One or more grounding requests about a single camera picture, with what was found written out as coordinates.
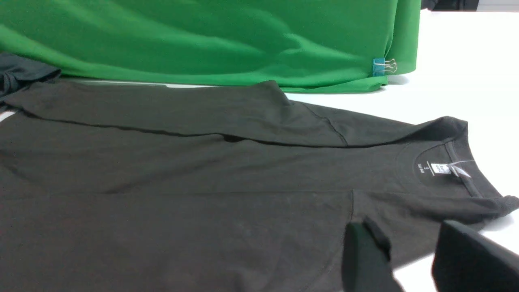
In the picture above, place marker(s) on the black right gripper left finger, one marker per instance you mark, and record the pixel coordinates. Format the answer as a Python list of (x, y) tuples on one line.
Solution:
[(365, 265)]

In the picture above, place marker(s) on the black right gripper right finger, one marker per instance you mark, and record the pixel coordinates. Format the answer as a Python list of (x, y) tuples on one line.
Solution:
[(465, 261)]

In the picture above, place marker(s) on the gray long-sleeved shirt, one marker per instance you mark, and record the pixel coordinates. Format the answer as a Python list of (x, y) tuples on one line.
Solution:
[(223, 189)]

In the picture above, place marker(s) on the blue binder clip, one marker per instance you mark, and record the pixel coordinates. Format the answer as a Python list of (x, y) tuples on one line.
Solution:
[(381, 67)]

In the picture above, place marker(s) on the green backdrop cloth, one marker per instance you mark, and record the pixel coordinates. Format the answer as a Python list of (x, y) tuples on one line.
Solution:
[(306, 46)]

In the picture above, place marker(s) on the dark teal crumpled garment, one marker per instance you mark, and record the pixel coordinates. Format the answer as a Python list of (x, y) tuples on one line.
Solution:
[(17, 72)]

